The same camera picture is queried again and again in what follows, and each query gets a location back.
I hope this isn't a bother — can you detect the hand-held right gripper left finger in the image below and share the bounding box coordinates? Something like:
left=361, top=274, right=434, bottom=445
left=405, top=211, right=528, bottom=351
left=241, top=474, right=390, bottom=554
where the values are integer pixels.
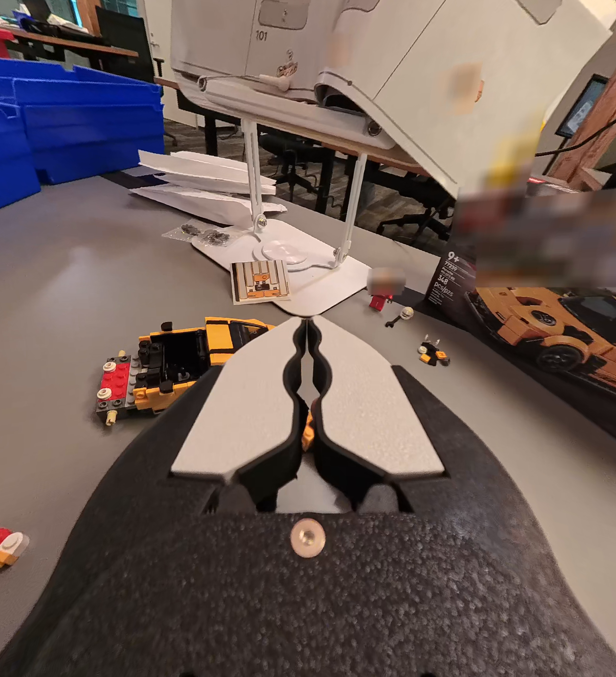
left=170, top=316, right=311, bottom=504

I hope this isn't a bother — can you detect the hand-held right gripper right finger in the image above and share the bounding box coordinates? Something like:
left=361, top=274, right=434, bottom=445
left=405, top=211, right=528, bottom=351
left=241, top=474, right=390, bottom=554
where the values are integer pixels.
left=307, top=317, right=446, bottom=510

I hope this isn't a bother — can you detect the small black orange lego subassembly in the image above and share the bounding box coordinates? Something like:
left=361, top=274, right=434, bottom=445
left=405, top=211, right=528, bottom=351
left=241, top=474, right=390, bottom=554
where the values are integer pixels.
left=417, top=335, right=451, bottom=367

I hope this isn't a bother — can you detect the yellow lego car model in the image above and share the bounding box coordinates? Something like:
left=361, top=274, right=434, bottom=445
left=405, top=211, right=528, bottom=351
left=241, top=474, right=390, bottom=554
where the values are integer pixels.
left=95, top=316, right=277, bottom=428

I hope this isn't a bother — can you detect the lego sticker sheet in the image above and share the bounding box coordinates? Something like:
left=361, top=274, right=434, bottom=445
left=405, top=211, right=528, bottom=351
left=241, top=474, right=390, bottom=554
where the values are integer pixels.
left=230, top=258, right=291, bottom=306

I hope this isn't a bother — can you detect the lego set box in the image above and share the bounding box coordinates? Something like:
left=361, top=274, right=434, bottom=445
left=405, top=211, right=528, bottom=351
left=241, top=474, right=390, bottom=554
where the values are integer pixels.
left=424, top=190, right=616, bottom=461

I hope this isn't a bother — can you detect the lego instruction booklet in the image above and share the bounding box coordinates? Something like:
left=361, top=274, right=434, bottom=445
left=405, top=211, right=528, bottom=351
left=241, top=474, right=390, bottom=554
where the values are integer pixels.
left=171, top=0, right=614, bottom=201

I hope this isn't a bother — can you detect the white book stand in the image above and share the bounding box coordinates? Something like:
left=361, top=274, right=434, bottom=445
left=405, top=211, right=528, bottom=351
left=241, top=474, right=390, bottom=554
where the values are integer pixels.
left=191, top=73, right=400, bottom=319

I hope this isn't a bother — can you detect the clear bag of black parts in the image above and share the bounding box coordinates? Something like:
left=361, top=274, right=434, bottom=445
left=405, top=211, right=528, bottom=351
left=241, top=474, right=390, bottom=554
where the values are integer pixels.
left=161, top=222, right=233, bottom=248

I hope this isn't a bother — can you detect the black office chair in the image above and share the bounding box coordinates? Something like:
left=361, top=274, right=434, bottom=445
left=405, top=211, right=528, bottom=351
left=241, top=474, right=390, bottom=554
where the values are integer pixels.
left=97, top=5, right=153, bottom=83
left=377, top=203, right=454, bottom=249
left=263, top=132, right=322, bottom=204

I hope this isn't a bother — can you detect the white paper bag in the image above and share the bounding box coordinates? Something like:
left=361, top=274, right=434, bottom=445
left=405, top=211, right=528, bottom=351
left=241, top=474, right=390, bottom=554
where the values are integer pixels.
left=128, top=184, right=289, bottom=229
left=138, top=150, right=278, bottom=197

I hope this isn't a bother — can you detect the wooden table with black legs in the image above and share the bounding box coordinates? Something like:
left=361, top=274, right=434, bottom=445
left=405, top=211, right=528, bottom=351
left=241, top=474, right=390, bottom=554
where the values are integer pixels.
left=155, top=77, right=457, bottom=223

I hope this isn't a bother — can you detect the black office chair back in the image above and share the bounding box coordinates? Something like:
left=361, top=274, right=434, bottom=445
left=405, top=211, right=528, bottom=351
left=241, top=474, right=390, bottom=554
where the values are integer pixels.
left=97, top=5, right=153, bottom=83

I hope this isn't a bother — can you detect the wooden office desk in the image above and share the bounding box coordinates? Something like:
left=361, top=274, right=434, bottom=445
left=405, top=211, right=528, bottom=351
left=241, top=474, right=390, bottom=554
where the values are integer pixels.
left=7, top=26, right=141, bottom=72

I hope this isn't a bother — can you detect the small wall screen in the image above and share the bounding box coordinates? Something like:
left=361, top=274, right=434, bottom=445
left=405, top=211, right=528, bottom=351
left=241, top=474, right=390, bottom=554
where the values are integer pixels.
left=554, top=74, right=611, bottom=141

